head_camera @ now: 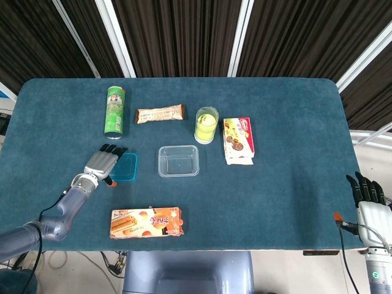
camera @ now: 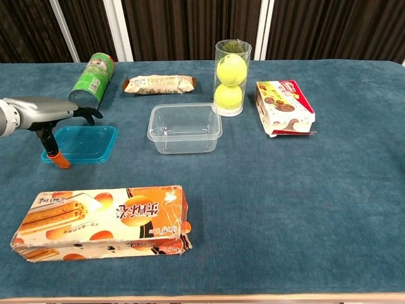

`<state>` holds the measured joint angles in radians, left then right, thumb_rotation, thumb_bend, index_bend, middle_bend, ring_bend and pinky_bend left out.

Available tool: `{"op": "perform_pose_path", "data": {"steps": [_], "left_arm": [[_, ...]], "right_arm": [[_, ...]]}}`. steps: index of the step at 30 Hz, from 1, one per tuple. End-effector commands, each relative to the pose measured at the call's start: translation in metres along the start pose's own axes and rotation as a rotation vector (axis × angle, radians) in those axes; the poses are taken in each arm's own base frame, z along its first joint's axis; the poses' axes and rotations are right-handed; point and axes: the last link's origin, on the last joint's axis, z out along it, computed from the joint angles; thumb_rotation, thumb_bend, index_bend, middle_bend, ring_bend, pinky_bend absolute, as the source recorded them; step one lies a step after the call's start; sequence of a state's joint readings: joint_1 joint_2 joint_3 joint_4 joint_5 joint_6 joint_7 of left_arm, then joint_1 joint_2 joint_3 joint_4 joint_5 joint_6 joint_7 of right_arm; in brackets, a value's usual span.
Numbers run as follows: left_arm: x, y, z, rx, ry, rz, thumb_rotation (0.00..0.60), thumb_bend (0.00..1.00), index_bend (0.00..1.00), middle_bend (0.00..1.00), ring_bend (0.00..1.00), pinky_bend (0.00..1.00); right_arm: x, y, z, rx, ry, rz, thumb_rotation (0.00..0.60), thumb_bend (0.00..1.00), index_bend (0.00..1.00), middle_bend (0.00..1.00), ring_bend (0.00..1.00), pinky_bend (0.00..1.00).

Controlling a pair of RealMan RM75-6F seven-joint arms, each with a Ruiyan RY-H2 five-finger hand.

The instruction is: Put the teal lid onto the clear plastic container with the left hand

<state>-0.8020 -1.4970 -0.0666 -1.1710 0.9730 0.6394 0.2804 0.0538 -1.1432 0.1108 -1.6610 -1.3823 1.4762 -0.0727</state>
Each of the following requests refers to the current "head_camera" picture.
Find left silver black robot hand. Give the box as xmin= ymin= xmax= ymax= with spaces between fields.
xmin=83 ymin=143 xmax=129 ymax=187

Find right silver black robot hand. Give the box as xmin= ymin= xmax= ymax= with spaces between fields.
xmin=333 ymin=171 xmax=392 ymax=249

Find blue plastic lid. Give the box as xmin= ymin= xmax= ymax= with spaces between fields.
xmin=109 ymin=152 xmax=139 ymax=184

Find orange egg roll box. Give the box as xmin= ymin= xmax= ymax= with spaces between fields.
xmin=109 ymin=206 xmax=186 ymax=240

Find clear plastic container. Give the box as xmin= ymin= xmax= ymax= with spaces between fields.
xmin=157 ymin=145 xmax=200 ymax=178

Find red white cookie box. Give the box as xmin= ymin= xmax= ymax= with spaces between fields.
xmin=222 ymin=117 xmax=255 ymax=166

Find green chips can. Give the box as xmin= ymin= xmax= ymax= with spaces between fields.
xmin=104 ymin=86 xmax=127 ymax=140

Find beige snack bar wrapper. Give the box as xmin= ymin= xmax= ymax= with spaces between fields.
xmin=135 ymin=104 xmax=187 ymax=124

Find white metal rack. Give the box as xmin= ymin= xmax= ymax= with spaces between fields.
xmin=350 ymin=121 xmax=392 ymax=151

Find teal table cloth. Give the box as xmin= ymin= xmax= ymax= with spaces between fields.
xmin=0 ymin=77 xmax=368 ymax=252

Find clear tennis ball tube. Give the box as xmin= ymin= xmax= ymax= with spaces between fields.
xmin=194 ymin=106 xmax=220 ymax=145

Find yellow tennis ball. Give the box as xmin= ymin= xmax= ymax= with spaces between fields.
xmin=197 ymin=113 xmax=217 ymax=129
xmin=195 ymin=125 xmax=215 ymax=141

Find white board with blue stripe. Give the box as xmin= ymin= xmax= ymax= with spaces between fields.
xmin=0 ymin=81 xmax=18 ymax=102

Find grey-blue robot torso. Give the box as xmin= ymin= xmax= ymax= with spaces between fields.
xmin=122 ymin=251 xmax=255 ymax=294

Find teal fabric bundle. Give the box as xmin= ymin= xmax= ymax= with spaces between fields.
xmin=0 ymin=268 xmax=37 ymax=294

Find dark pleated curtain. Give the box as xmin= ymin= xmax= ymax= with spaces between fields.
xmin=0 ymin=0 xmax=392 ymax=132

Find black right hand cable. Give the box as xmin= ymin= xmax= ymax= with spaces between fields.
xmin=336 ymin=220 xmax=361 ymax=294

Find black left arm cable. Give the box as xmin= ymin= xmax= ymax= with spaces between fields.
xmin=21 ymin=183 xmax=80 ymax=294

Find black floor plug cables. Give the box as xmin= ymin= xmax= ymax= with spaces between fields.
xmin=100 ymin=251 xmax=128 ymax=278

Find white partition post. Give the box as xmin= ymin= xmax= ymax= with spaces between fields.
xmin=94 ymin=0 xmax=137 ymax=78
xmin=51 ymin=0 xmax=102 ymax=79
xmin=336 ymin=23 xmax=392 ymax=92
xmin=227 ymin=0 xmax=255 ymax=78

